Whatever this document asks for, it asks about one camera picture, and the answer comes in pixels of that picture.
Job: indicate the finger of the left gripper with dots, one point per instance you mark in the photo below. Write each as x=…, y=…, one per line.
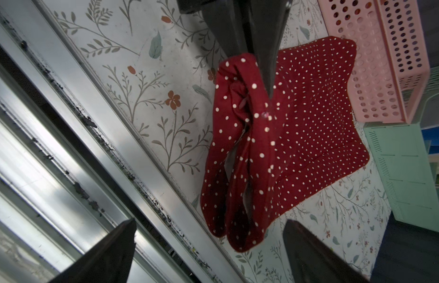
x=268, y=20

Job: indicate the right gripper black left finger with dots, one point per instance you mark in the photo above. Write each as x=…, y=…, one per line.
x=109, y=261

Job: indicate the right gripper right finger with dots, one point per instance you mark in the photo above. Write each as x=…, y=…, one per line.
x=312, y=261

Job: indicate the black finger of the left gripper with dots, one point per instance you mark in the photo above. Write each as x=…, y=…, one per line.
x=224, y=19

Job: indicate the dark red polka-dot skirt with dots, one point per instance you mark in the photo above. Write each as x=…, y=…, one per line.
x=268, y=154

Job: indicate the pink plastic basket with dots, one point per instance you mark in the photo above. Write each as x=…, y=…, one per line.
x=391, y=68

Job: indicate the mint green file organizer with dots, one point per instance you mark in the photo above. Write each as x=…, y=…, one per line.
x=407, y=159

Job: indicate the aluminium front rail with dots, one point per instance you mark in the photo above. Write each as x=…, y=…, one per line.
x=72, y=169

